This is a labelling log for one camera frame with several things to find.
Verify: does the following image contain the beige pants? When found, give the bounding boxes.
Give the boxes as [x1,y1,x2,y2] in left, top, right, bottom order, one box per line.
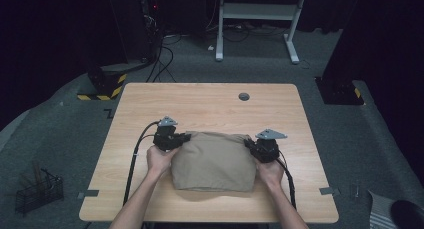
[170,130,258,193]

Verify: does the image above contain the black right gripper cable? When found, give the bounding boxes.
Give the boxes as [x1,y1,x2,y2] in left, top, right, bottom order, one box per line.
[275,150,298,211]

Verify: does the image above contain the grey tape piece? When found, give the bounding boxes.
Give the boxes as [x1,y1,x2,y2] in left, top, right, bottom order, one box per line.
[77,189,100,200]
[318,186,342,196]

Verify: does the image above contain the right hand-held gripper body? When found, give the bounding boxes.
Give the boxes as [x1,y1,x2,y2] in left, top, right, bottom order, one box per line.
[249,128,289,164]

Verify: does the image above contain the white metal stand frame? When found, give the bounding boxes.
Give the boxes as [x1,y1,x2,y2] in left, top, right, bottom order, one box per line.
[214,0,309,65]

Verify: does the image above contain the thick black left gripper cable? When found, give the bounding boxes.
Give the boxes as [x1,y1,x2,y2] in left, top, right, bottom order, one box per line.
[122,120,162,207]

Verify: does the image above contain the black floor cables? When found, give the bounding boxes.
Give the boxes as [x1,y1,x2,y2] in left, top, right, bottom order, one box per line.
[145,31,184,84]

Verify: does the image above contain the black wire basket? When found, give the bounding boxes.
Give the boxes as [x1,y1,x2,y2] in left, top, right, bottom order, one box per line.
[14,168,65,215]

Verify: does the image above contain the person's right hand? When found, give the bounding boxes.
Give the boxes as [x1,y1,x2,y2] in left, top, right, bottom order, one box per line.
[254,156,287,191]

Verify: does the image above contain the person's left hand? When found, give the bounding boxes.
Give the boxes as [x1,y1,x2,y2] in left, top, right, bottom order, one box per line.
[145,144,180,179]

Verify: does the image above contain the thin black left gripper cable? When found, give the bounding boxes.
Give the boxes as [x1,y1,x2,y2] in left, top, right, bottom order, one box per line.
[132,133,156,157]

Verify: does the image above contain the striped grey cloth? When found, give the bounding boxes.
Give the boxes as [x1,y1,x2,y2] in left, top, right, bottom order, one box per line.
[368,189,401,229]

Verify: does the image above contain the black base with yellow stripes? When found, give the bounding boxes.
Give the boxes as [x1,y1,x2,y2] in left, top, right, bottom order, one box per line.
[76,62,129,102]

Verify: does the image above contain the black square stand base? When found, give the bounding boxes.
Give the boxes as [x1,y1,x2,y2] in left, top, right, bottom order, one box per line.
[314,76,365,106]

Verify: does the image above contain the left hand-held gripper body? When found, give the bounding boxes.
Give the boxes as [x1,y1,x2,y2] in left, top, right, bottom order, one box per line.
[152,115,185,153]

